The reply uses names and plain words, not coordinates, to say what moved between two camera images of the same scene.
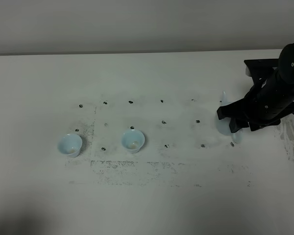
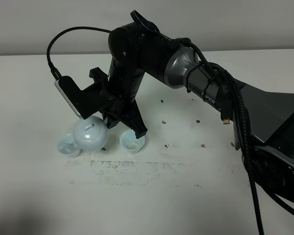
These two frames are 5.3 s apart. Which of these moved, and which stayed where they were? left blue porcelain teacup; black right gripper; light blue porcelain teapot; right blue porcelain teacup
Moved: black right gripper; light blue porcelain teapot
Stayed: left blue porcelain teacup; right blue porcelain teacup
